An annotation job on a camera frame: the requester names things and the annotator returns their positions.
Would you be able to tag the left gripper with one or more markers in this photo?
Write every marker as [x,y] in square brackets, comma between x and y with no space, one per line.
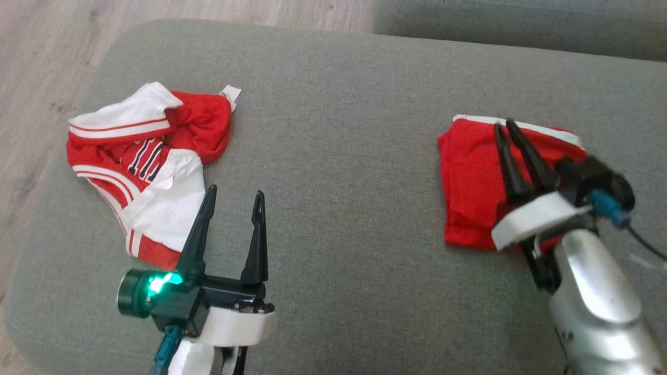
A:
[234,325]

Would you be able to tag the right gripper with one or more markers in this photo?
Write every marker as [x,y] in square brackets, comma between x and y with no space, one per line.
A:
[536,216]

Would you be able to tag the red shorts white waistband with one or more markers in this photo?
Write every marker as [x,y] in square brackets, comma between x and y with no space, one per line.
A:
[469,182]

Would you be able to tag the red white basketball jersey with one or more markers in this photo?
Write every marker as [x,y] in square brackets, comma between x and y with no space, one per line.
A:
[156,208]

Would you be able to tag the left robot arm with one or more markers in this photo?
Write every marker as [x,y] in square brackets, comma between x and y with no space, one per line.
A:
[193,362]

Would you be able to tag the large grey sofa seat cushion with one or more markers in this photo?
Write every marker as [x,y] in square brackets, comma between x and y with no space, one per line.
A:
[338,156]

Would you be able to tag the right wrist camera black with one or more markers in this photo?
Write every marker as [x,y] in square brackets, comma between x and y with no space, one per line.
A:
[589,174]

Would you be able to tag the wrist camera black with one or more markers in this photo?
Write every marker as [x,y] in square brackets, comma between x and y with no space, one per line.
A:
[172,307]
[589,174]

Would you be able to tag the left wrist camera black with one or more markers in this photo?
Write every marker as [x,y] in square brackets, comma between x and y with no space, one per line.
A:
[172,307]

